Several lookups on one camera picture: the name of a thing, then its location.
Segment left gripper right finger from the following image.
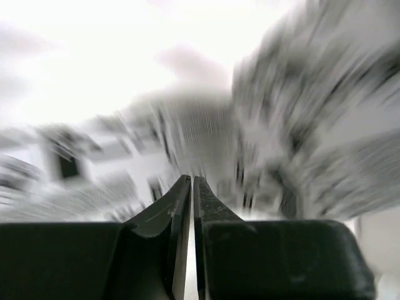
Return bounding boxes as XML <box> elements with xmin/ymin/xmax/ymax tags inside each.
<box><xmin>193</xmin><ymin>177</ymin><xmax>375</xmax><ymax>300</ymax></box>

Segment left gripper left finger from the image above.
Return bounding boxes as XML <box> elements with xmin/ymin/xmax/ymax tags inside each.
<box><xmin>1</xmin><ymin>175</ymin><xmax>191</xmax><ymax>299</ymax></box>

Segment newspaper print trousers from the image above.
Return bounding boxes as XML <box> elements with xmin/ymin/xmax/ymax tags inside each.
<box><xmin>1</xmin><ymin>1</ymin><xmax>399</xmax><ymax>221</ymax></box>

